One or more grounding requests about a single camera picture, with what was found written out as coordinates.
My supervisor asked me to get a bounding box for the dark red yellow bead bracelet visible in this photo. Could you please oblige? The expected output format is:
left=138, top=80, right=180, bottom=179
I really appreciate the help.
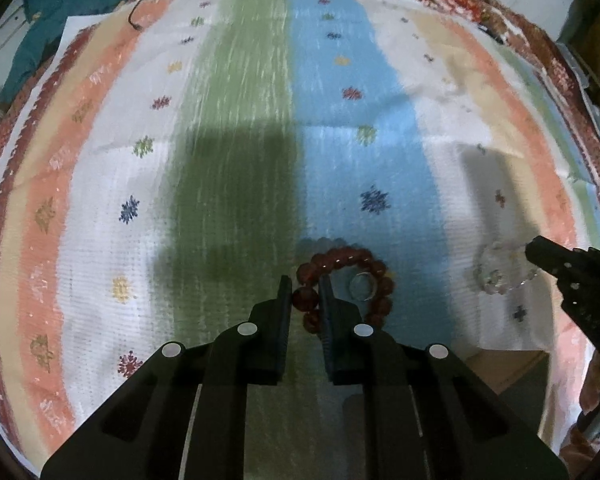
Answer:
left=291, top=246, right=397, bottom=334

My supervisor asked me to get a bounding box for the silver metal tin box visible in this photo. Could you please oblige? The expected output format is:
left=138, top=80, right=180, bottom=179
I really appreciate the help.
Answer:
left=466, top=350, right=550, bottom=432

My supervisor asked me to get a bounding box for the colourful striped cloth mat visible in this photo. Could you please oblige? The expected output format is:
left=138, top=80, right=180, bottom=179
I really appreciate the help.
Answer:
left=0, top=0, right=600, bottom=476

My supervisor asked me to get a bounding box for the teal garment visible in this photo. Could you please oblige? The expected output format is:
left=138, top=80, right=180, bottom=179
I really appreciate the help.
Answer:
left=0, top=0, right=124, bottom=104

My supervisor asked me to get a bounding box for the silver ring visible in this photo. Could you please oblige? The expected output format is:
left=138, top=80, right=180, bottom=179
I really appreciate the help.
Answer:
left=346, top=271, right=377, bottom=302

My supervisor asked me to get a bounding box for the metal bed footboard rail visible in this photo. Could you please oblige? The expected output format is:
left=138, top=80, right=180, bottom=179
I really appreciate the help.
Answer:
left=554, top=39, right=600, bottom=146

